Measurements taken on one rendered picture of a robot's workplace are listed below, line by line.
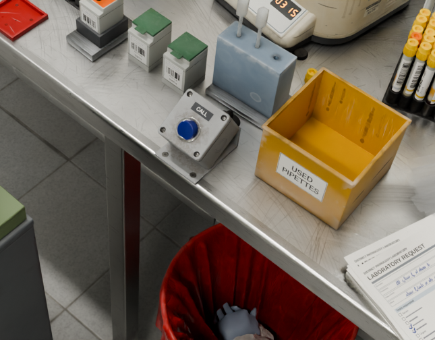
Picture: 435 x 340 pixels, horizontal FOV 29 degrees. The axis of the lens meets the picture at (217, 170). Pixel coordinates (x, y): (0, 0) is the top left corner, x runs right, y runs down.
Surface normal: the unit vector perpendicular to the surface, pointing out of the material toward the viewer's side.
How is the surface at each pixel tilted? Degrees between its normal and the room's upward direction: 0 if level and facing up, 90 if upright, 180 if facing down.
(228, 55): 90
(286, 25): 25
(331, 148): 0
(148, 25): 0
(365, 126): 90
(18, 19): 0
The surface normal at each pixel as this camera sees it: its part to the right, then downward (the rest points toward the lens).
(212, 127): -0.25, -0.22
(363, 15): 0.65, 0.64
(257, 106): -0.61, 0.61
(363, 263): 0.09, -0.58
